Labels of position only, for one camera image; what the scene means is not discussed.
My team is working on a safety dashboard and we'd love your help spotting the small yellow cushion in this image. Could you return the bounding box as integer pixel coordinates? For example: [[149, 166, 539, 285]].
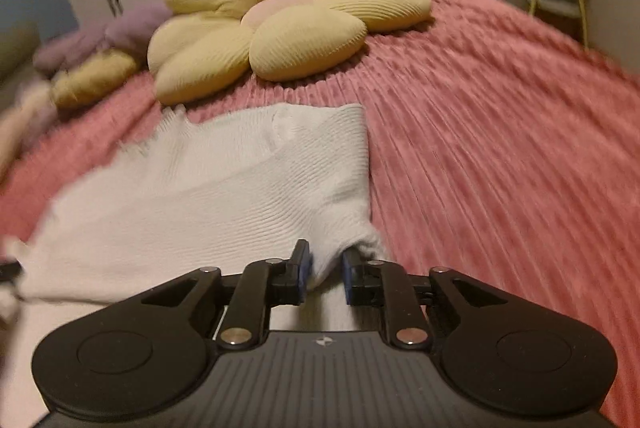
[[51, 50, 140, 110]]

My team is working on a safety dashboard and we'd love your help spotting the purple duvet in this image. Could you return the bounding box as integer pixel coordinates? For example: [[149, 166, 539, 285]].
[[32, 2, 172, 79]]

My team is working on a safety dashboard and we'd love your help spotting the white knit sweater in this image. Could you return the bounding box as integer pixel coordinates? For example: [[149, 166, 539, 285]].
[[1, 104, 385, 427]]

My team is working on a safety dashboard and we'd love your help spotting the cream plush long pillow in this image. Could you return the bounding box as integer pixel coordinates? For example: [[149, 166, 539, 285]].
[[1, 79, 58, 179]]

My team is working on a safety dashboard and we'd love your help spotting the pink ribbed bed blanket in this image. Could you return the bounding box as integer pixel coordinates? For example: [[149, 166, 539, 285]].
[[0, 0, 640, 418]]

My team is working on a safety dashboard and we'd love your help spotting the yellow flower shaped pillow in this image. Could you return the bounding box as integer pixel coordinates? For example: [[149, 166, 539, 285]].
[[148, 0, 432, 106]]

